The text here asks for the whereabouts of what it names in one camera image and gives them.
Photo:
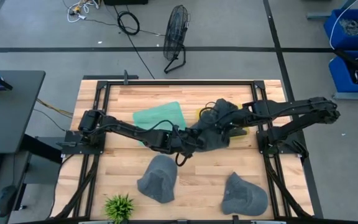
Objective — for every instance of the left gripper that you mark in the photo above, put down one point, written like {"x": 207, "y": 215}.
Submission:
{"x": 182, "y": 141}

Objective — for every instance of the black floor fan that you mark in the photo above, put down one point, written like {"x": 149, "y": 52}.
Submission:
{"x": 175, "y": 34}

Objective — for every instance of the black computer mouse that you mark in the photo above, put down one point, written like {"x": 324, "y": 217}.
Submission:
{"x": 5, "y": 200}

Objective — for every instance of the black table clamp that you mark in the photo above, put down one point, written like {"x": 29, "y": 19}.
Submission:
{"x": 235, "y": 218}
{"x": 126, "y": 77}

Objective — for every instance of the teal plastic bin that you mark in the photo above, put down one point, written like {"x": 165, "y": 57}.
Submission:
{"x": 157, "y": 115}

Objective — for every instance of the black aluminium table frame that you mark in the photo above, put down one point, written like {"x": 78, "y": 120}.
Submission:
{"x": 182, "y": 82}

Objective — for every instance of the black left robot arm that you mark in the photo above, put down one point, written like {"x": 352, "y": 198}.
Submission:
{"x": 126, "y": 129}

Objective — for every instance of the green artificial plant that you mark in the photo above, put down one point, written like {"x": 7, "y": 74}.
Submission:
{"x": 119, "y": 208}

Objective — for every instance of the grey baseball cap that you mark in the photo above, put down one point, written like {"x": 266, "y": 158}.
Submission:
{"x": 244, "y": 197}
{"x": 158, "y": 180}

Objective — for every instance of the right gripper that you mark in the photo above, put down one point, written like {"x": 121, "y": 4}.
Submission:
{"x": 233, "y": 118}

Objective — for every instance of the black desk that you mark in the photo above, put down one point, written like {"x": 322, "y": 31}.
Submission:
{"x": 8, "y": 115}

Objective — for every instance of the dark grey cloth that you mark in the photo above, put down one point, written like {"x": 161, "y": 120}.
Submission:
{"x": 211, "y": 141}

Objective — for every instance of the blue storage bins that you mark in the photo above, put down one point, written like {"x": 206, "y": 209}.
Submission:
{"x": 319, "y": 15}

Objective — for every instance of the black desk leg frame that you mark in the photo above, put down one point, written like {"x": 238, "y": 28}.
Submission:
{"x": 42, "y": 149}

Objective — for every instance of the black pole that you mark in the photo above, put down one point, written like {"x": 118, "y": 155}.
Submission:
{"x": 353, "y": 62}

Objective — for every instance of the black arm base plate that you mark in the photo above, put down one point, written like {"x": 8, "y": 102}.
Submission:
{"x": 287, "y": 149}
{"x": 73, "y": 146}

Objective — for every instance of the yellow plastic bin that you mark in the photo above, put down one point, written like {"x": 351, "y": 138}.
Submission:
{"x": 244, "y": 138}

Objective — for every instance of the blue storage bin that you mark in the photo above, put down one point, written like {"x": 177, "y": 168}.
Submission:
{"x": 337, "y": 37}
{"x": 340, "y": 81}

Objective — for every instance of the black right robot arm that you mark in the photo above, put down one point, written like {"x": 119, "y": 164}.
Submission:
{"x": 291, "y": 107}

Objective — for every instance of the black box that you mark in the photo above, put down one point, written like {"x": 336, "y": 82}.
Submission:
{"x": 124, "y": 2}

